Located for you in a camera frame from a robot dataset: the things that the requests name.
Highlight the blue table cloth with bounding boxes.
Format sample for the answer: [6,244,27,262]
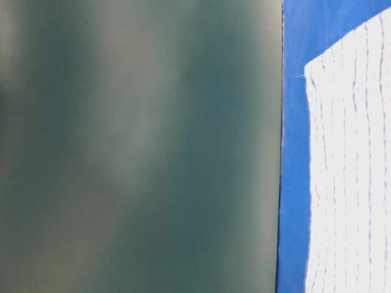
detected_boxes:
[276,1,390,292]

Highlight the white blue-striped towel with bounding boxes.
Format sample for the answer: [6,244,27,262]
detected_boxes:
[305,10,390,292]

